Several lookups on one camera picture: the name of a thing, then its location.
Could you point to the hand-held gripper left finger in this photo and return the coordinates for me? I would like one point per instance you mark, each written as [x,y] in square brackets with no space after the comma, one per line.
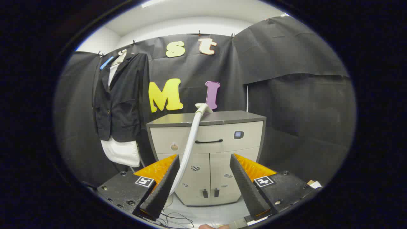
[162,190]

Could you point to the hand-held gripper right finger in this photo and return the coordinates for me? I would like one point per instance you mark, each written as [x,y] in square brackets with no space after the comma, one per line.
[248,187]

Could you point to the white garment steamer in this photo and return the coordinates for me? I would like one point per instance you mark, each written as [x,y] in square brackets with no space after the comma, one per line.
[190,140]

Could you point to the black jacket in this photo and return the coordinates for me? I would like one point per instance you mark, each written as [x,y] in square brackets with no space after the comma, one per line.
[124,105]

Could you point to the grey cabinet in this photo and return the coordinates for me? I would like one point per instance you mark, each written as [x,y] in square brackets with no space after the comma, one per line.
[219,162]

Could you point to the cardboard piece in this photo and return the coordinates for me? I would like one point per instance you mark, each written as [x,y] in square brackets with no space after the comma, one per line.
[313,183]

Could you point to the black backdrop cloth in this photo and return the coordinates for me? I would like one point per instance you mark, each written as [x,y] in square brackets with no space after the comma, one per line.
[286,95]

